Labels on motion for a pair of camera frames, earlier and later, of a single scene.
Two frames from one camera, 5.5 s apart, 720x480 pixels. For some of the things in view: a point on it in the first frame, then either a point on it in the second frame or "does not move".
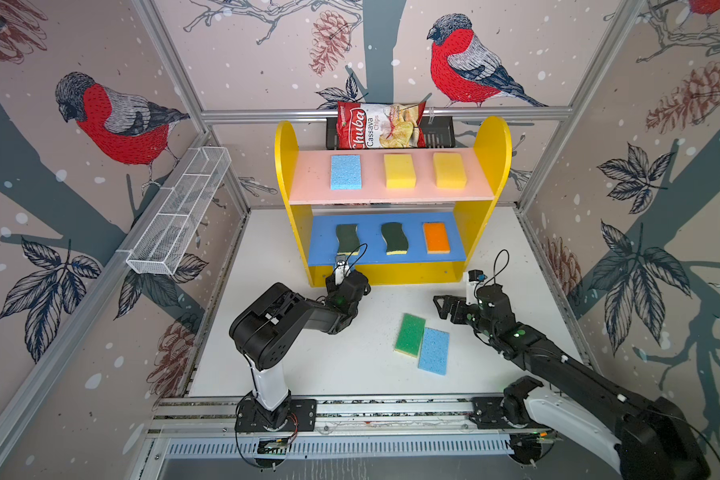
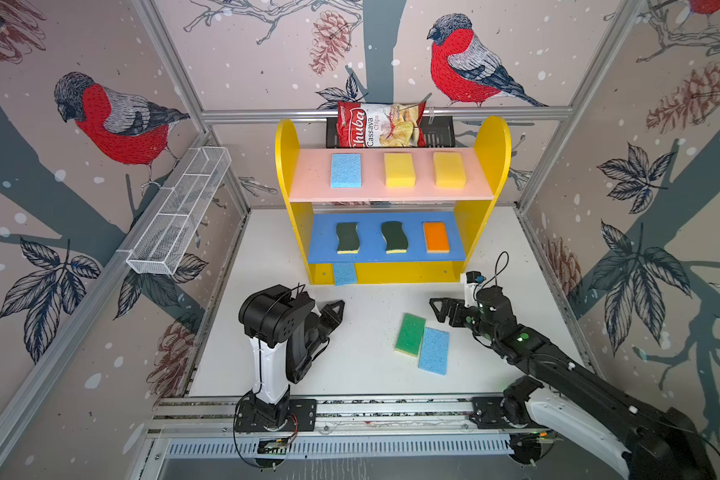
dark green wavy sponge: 348,239 does not move
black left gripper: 334,292 -> 330,318
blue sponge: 346,172 does not move
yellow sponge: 400,171 does not move
